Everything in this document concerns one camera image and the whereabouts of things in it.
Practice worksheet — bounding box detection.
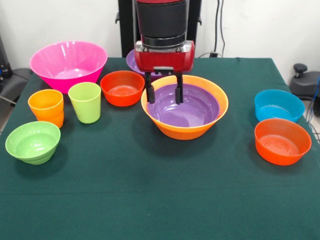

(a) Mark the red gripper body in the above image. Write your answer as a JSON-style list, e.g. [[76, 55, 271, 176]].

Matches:
[[134, 40, 196, 76]]

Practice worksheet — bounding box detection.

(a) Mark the blue cable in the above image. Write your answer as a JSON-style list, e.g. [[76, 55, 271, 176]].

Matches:
[[306, 74, 320, 141]]

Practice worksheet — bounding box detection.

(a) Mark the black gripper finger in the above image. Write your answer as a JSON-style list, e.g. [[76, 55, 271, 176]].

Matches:
[[144, 71, 157, 104], [174, 71, 185, 105]]

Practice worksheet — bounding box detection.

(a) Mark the black equipment case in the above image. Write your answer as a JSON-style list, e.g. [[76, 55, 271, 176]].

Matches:
[[0, 34, 13, 79]]

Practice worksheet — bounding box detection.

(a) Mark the green cup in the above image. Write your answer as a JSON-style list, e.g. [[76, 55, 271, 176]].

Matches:
[[67, 81, 102, 124]]

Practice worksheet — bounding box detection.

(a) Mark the large orange bowl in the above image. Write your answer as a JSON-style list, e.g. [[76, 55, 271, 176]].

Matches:
[[140, 74, 229, 141]]

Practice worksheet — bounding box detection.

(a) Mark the grey floor stand base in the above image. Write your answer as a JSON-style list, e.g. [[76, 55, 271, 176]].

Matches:
[[289, 63, 320, 101], [0, 67, 31, 106]]

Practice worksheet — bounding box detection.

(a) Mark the large pink bowl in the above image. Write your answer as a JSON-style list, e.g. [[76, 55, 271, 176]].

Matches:
[[29, 40, 109, 95]]

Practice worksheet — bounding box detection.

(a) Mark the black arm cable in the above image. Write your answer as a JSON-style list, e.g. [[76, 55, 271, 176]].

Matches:
[[213, 0, 221, 54], [219, 0, 226, 58]]

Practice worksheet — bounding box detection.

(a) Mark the purple bowl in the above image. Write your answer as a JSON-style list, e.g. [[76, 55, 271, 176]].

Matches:
[[125, 48, 163, 82], [146, 83, 221, 128]]

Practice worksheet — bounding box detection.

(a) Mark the orange cup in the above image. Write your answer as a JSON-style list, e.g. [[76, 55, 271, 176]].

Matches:
[[27, 89, 65, 128]]

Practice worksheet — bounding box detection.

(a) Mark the dark green tablecloth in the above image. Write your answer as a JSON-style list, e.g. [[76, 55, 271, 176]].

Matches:
[[0, 57, 320, 240]]

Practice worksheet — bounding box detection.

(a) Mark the small green bowl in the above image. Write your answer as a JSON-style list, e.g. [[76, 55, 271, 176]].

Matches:
[[4, 121, 62, 165]]

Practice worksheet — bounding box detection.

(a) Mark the small blue bowl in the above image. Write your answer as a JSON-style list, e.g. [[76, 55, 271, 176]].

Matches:
[[254, 89, 306, 123]]

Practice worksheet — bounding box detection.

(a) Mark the small red bowl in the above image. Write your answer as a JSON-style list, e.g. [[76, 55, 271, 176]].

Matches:
[[254, 118, 312, 166], [99, 70, 146, 108]]

